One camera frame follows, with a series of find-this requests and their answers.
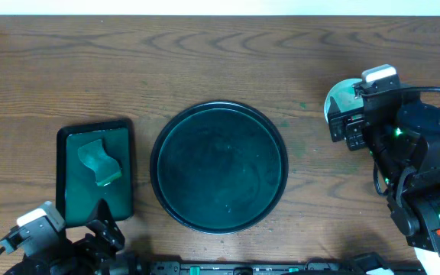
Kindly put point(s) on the green sponge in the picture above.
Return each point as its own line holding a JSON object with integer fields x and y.
{"x": 106, "y": 168}

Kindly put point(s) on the dark green rectangular tray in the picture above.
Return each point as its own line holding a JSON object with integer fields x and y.
{"x": 76, "y": 191}

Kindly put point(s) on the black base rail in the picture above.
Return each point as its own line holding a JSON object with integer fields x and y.
{"x": 369, "y": 263}

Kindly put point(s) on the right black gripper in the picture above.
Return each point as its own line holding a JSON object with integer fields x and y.
{"x": 357, "y": 130}

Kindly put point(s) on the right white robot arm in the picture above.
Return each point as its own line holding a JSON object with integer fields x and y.
{"x": 416, "y": 213}

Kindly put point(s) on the round dark green tray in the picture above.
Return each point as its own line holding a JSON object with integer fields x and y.
{"x": 219, "y": 167}

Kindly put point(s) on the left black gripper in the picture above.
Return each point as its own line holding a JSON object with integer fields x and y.
{"x": 100, "y": 232}

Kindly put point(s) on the mint plate front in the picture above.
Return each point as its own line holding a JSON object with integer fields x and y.
{"x": 344, "y": 96}

